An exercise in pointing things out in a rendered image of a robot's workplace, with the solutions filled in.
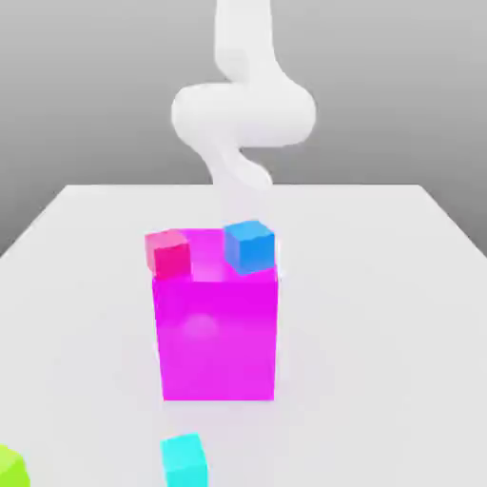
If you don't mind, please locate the small lime green cube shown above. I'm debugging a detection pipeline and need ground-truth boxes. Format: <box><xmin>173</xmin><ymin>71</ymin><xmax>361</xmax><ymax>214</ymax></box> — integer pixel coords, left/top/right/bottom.
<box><xmin>0</xmin><ymin>443</ymin><xmax>31</xmax><ymax>487</ymax></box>

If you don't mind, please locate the large magenta box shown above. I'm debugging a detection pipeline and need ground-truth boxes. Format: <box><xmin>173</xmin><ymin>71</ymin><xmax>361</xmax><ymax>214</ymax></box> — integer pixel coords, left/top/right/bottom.
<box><xmin>150</xmin><ymin>227</ymin><xmax>279</xmax><ymax>402</ymax></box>

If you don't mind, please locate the small cyan cube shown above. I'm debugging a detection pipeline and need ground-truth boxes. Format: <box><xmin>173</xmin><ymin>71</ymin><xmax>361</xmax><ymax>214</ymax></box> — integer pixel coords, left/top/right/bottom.
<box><xmin>159</xmin><ymin>432</ymin><xmax>209</xmax><ymax>487</ymax></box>

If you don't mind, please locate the small blue cube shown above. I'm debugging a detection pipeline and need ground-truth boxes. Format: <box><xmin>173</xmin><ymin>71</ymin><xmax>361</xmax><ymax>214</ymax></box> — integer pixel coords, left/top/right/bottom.
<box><xmin>223</xmin><ymin>219</ymin><xmax>276</xmax><ymax>277</ymax></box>

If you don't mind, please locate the small pink cube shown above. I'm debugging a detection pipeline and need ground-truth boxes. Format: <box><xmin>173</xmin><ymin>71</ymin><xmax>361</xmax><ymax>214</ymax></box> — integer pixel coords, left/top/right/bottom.
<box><xmin>144</xmin><ymin>228</ymin><xmax>192</xmax><ymax>282</ymax></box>

